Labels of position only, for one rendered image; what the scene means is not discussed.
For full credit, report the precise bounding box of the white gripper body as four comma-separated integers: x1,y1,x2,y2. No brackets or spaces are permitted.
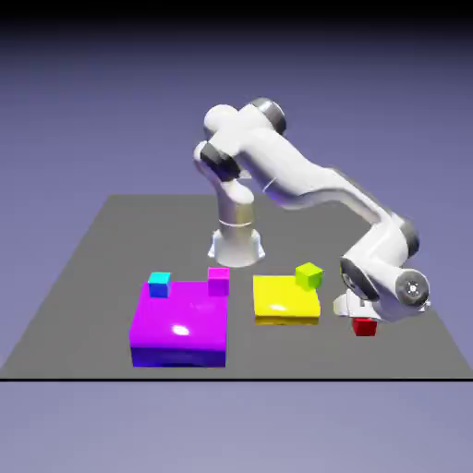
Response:
332,288,382,323

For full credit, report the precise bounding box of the small red cube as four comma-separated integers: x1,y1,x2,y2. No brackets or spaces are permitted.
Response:
351,317,379,338

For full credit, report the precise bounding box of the small lime green cube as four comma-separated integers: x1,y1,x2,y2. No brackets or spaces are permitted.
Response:
295,261,324,291

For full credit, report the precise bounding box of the small magenta cube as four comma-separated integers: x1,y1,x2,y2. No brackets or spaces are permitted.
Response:
207,266,231,297

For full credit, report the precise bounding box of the small cyan cube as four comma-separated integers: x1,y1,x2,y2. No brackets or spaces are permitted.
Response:
147,272,173,299

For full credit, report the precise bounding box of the large yellow box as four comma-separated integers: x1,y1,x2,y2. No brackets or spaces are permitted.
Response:
252,273,321,326

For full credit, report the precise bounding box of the large magenta box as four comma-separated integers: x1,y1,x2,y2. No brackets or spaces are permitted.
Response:
128,279,228,369

